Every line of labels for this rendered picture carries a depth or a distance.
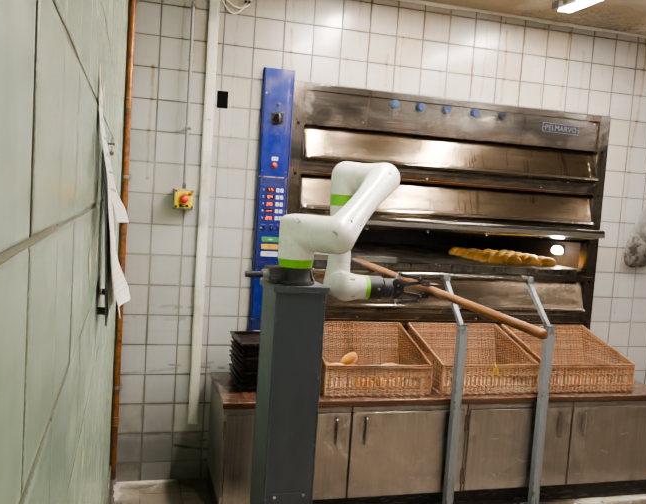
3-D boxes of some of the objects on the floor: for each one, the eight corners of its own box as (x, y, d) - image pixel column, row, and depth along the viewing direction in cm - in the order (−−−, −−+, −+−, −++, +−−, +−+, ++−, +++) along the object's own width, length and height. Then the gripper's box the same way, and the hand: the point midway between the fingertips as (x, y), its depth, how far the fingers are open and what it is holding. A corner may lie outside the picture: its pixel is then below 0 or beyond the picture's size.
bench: (204, 478, 357) (209, 370, 352) (594, 458, 423) (604, 367, 419) (216, 530, 303) (223, 403, 299) (662, 498, 370) (673, 395, 365)
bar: (292, 502, 336) (307, 267, 326) (518, 488, 371) (538, 275, 361) (308, 533, 306) (325, 275, 296) (552, 515, 341) (574, 283, 331)
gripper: (379, 266, 268) (434, 268, 274) (376, 306, 269) (431, 307, 275) (385, 268, 260) (442, 270, 267) (382, 309, 262) (439, 311, 268)
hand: (429, 289), depth 270 cm, fingers closed on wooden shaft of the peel, 3 cm apart
